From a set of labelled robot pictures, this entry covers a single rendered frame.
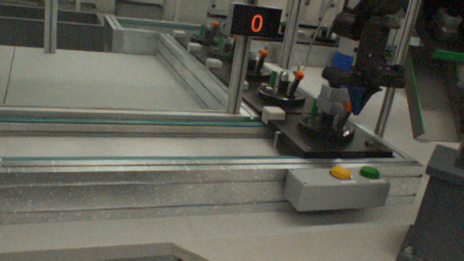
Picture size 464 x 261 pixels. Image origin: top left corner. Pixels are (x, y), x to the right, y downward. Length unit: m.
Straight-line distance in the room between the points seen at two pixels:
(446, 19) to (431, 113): 0.23
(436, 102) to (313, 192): 0.53
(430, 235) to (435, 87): 0.54
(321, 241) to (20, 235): 0.54
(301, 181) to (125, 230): 0.34
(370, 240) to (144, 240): 0.44
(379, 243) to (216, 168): 0.36
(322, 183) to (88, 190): 0.44
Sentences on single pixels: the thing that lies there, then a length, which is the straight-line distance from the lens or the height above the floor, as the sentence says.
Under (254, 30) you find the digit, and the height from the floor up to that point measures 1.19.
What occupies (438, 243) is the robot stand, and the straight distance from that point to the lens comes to 0.97.
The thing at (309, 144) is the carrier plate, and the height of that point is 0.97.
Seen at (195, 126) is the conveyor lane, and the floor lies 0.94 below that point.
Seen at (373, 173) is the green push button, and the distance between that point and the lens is 1.05.
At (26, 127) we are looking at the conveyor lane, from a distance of 1.14.
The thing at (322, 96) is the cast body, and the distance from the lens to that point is 1.20.
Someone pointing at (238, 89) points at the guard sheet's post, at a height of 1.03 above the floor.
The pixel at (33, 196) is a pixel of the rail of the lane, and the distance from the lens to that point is 0.90.
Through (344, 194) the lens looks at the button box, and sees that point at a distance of 1.01.
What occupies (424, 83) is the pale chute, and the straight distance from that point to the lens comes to 1.38.
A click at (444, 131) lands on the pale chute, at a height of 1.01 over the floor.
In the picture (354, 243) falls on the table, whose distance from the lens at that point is 1.00.
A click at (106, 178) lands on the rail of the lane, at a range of 0.89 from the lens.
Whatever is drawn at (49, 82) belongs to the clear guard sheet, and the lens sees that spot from 1.16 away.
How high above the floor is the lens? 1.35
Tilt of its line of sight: 20 degrees down
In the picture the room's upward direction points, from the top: 9 degrees clockwise
